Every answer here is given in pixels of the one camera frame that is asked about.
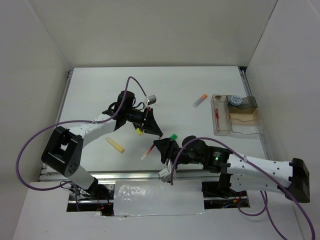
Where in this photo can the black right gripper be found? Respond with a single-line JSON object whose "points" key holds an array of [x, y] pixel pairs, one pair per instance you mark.
{"points": [[166, 146]]}

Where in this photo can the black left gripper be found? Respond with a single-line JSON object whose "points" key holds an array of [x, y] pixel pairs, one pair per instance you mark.
{"points": [[150, 126]]}

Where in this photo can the pale yellow highlighter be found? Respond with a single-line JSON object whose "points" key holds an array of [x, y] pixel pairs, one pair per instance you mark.
{"points": [[115, 145]]}

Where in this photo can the orange-capped grey marker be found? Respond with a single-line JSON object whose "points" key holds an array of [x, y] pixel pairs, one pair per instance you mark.
{"points": [[199, 101]]}

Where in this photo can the red gel pen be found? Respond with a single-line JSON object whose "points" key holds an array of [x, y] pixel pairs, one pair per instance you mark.
{"points": [[217, 119]]}

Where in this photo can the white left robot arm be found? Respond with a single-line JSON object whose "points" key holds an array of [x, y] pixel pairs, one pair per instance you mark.
{"points": [[64, 149]]}

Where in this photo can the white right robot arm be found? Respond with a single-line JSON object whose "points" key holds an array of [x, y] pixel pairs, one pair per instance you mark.
{"points": [[237, 172]]}

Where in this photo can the black green-capped highlighter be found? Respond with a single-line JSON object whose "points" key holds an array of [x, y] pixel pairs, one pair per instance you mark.
{"points": [[173, 136]]}

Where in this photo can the black yellow-capped highlighter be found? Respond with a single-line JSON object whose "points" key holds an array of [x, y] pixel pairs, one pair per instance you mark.
{"points": [[139, 132]]}

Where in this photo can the white foil sheet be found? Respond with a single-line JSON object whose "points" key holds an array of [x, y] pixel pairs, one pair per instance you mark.
{"points": [[155, 198]]}

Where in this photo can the clear compartment organizer box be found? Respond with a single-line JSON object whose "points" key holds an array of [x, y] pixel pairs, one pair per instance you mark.
{"points": [[236, 121]]}

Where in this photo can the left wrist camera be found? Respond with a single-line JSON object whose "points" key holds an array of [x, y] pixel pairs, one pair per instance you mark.
{"points": [[151, 99]]}

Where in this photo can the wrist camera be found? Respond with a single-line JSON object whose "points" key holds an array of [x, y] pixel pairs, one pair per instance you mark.
{"points": [[151, 99], [165, 174]]}

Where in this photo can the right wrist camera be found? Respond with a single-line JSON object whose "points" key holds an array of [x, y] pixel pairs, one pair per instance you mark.
{"points": [[165, 174]]}

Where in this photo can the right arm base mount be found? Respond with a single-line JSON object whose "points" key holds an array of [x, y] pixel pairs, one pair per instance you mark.
{"points": [[215, 197]]}

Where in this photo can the aluminium front rail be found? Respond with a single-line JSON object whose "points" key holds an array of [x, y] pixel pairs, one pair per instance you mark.
{"points": [[149, 175]]}

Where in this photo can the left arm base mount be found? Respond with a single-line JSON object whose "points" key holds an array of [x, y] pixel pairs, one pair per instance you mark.
{"points": [[100, 199]]}

